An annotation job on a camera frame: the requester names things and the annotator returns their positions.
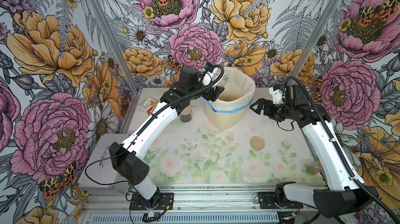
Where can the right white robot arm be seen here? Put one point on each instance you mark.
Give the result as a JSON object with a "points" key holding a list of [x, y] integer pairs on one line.
{"points": [[345, 191]]}

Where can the small glass spice bottle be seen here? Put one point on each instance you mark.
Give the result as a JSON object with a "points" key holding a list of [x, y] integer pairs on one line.
{"points": [[315, 168]]}

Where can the glass jar with tea leaves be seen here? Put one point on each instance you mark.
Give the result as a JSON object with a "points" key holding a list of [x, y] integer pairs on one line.
{"points": [[219, 77]]}

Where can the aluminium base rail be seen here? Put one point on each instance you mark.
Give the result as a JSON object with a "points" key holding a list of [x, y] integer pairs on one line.
{"points": [[206, 204]]}

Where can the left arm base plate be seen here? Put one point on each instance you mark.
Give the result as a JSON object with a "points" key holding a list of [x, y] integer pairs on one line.
{"points": [[160, 201]]}

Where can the aluminium corner post right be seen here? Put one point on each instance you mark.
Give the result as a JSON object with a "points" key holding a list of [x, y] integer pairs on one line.
{"points": [[315, 34]]}

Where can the aluminium corner post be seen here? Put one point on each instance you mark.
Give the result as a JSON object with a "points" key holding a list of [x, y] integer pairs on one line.
{"points": [[101, 17], [315, 34]]}

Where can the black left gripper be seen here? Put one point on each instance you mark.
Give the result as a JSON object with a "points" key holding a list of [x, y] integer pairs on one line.
{"points": [[205, 93]]}

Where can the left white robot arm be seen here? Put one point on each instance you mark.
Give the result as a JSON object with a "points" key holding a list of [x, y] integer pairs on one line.
{"points": [[127, 158]]}

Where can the silver metal case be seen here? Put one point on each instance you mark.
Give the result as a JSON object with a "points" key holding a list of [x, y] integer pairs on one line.
{"points": [[101, 178]]}

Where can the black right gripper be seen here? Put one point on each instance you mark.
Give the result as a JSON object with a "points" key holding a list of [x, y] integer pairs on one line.
{"points": [[267, 111]]}

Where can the red white bandage box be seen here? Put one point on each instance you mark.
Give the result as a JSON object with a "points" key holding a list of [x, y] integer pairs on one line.
{"points": [[148, 105]]}

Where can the beige trash bin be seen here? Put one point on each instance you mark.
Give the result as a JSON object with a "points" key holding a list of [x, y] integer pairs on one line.
{"points": [[223, 118]]}

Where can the beige jar lid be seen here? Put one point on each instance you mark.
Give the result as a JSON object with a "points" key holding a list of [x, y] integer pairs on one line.
{"points": [[257, 143]]}

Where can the aluminium corner post left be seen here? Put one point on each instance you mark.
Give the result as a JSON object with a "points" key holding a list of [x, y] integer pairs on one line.
{"points": [[101, 17]]}

